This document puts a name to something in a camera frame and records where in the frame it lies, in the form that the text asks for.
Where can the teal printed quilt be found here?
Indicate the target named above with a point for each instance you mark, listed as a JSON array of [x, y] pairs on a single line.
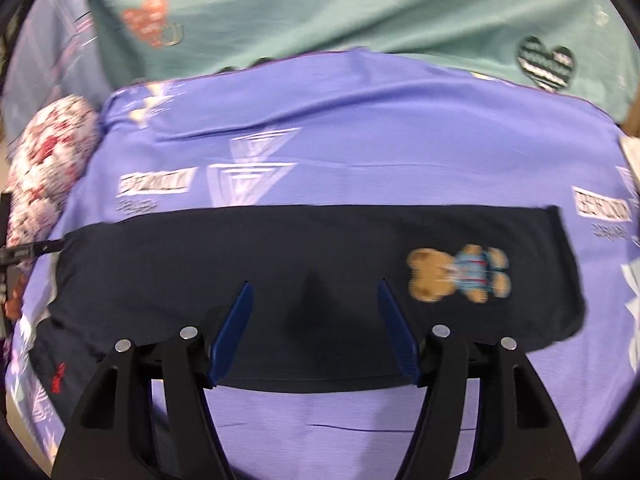
[[350, 5]]

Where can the purple printed bed sheet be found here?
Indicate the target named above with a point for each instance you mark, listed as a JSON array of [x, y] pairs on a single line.
[[375, 135]]

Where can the floral pillow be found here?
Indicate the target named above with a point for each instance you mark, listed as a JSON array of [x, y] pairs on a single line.
[[50, 160]]

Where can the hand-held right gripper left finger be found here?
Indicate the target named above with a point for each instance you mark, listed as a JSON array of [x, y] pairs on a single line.
[[232, 335]]

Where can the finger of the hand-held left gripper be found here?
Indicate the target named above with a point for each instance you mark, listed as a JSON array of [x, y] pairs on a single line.
[[30, 250]]

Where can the blue-grey plaid pillow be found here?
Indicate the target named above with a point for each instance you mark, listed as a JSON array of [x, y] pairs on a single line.
[[50, 60]]

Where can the dark navy pants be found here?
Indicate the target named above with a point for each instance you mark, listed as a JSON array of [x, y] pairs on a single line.
[[300, 240]]

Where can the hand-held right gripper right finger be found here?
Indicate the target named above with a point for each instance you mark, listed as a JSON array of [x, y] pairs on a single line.
[[397, 335]]

